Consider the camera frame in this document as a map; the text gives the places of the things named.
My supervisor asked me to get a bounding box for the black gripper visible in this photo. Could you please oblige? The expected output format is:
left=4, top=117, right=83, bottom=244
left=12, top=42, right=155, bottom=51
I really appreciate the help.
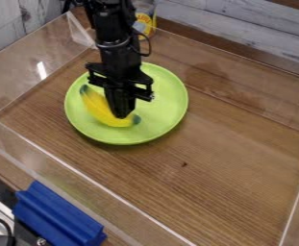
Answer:
left=84, top=41, right=153, bottom=118

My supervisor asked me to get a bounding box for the yellow toy banana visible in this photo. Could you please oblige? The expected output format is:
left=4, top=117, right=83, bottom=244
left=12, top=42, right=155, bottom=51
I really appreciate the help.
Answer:
left=80, top=85, right=141, bottom=128

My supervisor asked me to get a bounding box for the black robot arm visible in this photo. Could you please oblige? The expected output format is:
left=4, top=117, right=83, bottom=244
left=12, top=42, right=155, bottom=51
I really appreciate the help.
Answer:
left=84, top=0, right=153, bottom=119

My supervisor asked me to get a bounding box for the green round plate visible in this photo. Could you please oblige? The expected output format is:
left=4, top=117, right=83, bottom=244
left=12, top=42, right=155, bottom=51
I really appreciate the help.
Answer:
left=64, top=62, right=188, bottom=145

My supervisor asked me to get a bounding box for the yellow labelled tin can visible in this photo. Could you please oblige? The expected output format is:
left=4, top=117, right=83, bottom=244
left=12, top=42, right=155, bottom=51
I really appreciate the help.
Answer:
left=132, top=0, right=156, bottom=37

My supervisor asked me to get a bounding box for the blue plastic clamp block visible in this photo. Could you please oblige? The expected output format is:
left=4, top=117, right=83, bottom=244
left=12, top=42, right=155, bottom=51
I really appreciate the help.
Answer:
left=13, top=181, right=107, bottom=246

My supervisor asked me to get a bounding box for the clear acrylic enclosure wall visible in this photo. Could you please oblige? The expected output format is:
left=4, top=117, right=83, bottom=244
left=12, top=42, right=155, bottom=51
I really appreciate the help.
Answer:
left=0, top=11, right=299, bottom=246

